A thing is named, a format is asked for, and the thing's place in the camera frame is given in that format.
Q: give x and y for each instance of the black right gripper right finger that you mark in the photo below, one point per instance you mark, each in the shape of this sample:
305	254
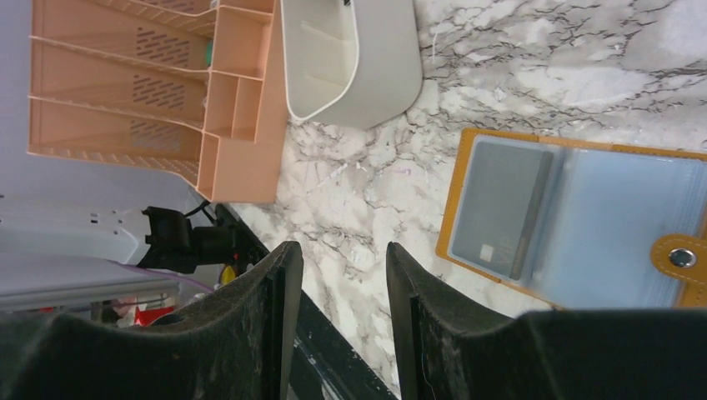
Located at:
448	346

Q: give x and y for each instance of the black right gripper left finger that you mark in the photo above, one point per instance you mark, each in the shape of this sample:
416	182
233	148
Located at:
234	343

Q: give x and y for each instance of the yellow leather card holder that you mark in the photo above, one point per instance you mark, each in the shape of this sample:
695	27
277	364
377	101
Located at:
579	224

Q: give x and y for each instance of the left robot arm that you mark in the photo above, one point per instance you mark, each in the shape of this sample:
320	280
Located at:
159	243

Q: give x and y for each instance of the white plastic card tray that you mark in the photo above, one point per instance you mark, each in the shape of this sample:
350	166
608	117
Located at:
352	64

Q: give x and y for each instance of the red object in rack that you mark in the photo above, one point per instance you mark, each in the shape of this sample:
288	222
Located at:
148	316

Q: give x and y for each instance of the peach plastic file rack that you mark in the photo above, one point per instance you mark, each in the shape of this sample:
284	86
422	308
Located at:
192	88

